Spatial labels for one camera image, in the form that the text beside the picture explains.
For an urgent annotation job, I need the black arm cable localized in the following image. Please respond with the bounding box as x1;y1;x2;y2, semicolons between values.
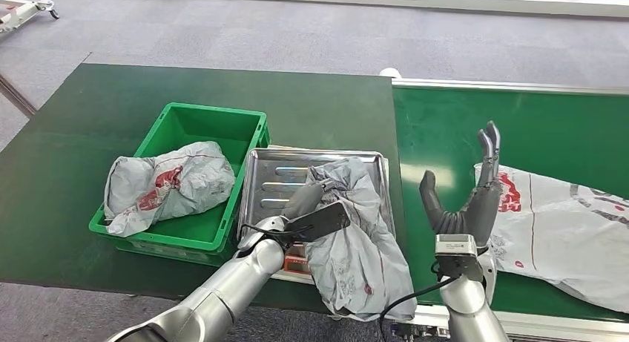
378;275;461;342
240;223;315;250

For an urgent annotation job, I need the dark green table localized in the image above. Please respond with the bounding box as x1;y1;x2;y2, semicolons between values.
0;62;409;315

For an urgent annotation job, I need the grey slim mailer package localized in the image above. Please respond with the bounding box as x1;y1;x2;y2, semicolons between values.
303;157;418;323

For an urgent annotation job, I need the white wheeled cart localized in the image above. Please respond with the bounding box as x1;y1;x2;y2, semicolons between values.
0;0;60;35

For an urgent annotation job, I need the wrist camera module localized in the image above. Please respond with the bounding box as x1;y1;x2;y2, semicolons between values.
434;234;485;283
285;200;352;243

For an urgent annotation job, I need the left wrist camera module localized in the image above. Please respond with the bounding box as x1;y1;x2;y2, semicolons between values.
285;200;352;243

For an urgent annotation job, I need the green conveyor belt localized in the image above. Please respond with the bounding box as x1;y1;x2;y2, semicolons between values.
391;77;629;342

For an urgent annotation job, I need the white electronic scale body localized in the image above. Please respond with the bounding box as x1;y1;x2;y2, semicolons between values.
272;241;320;284

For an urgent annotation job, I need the large flat grey mailer package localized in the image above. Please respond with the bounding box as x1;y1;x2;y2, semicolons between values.
472;162;629;315

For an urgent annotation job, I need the green plastic basket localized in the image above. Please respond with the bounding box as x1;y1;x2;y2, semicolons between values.
88;102;271;268

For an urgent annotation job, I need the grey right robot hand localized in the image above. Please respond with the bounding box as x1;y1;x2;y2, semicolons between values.
418;121;503;247

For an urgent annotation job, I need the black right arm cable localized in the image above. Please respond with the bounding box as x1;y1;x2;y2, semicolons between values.
378;275;461;342

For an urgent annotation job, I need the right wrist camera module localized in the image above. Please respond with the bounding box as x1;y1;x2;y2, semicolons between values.
434;234;485;283

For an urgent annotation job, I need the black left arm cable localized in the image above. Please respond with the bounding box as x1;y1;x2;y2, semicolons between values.
240;223;315;250

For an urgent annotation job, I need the grey crumpled mailer package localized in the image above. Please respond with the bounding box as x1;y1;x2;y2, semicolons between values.
103;141;237;238

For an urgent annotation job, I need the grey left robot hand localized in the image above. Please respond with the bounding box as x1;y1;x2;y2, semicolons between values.
282;179;340;222

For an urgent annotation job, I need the steel scale tray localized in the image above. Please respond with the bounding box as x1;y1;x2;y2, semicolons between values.
237;148;397;243

